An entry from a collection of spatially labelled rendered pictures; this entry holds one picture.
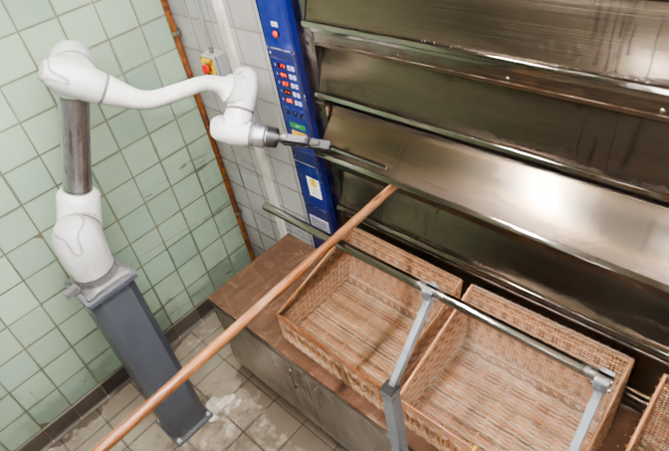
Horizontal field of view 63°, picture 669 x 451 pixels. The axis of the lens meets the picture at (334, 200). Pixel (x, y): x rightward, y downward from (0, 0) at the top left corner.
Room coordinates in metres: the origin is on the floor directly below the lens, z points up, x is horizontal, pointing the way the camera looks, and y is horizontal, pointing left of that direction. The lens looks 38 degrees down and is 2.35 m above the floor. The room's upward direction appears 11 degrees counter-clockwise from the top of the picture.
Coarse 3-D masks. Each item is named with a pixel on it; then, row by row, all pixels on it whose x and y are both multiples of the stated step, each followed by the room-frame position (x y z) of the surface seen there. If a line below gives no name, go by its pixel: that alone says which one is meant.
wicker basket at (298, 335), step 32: (384, 256) 1.59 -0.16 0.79; (416, 256) 1.50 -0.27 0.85; (320, 288) 1.60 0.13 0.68; (352, 288) 1.64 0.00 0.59; (384, 288) 1.55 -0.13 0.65; (448, 288) 1.36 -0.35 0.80; (288, 320) 1.41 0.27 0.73; (320, 320) 1.50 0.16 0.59; (352, 320) 1.47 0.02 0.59; (384, 320) 1.44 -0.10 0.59; (320, 352) 1.28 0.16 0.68; (352, 352) 1.31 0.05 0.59; (384, 352) 1.28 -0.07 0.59; (416, 352) 1.15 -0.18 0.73; (352, 384) 1.16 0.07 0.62
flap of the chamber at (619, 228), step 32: (352, 128) 1.71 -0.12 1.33; (384, 128) 1.63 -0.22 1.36; (352, 160) 1.63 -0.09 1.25; (384, 160) 1.55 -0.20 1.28; (416, 160) 1.47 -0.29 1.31; (448, 160) 1.40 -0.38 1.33; (480, 160) 1.34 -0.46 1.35; (512, 160) 1.28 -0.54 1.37; (448, 192) 1.33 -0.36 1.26; (480, 192) 1.27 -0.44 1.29; (512, 192) 1.22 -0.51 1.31; (544, 192) 1.16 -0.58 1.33; (576, 192) 1.11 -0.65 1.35; (608, 192) 1.07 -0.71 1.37; (512, 224) 1.15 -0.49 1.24; (544, 224) 1.10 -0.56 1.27; (576, 224) 1.05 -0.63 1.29; (608, 224) 1.01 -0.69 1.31; (640, 224) 0.97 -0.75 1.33; (608, 256) 0.96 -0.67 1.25; (640, 256) 0.92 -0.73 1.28
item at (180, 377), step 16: (384, 192) 1.47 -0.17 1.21; (368, 208) 1.40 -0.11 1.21; (352, 224) 1.34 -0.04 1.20; (336, 240) 1.29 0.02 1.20; (320, 256) 1.23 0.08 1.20; (304, 272) 1.18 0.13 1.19; (256, 304) 1.08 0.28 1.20; (240, 320) 1.03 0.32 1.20; (224, 336) 0.99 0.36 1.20; (208, 352) 0.95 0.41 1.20; (192, 368) 0.91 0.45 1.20; (176, 384) 0.87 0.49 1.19; (160, 400) 0.84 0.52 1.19; (128, 416) 0.80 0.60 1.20; (144, 416) 0.80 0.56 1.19; (112, 432) 0.77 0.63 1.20; (128, 432) 0.77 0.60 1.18; (96, 448) 0.73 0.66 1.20
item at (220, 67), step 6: (204, 54) 2.25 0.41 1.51; (210, 54) 2.23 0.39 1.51; (216, 54) 2.22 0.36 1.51; (222, 54) 2.21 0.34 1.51; (204, 60) 2.23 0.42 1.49; (210, 60) 2.19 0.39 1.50; (216, 60) 2.19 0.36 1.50; (222, 60) 2.21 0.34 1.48; (210, 66) 2.20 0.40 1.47; (216, 66) 2.19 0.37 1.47; (222, 66) 2.20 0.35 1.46; (228, 66) 2.22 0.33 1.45; (210, 72) 2.21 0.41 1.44; (216, 72) 2.18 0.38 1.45; (222, 72) 2.20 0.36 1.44; (228, 72) 2.22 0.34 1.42
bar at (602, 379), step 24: (288, 216) 1.48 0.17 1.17; (384, 264) 1.17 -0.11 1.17; (432, 288) 1.04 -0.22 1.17; (480, 312) 0.92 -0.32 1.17; (408, 336) 0.98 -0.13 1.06; (528, 336) 0.82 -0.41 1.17; (576, 360) 0.73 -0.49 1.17; (384, 384) 0.91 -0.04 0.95; (600, 384) 0.66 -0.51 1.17; (384, 408) 0.90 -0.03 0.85; (576, 432) 0.62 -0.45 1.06
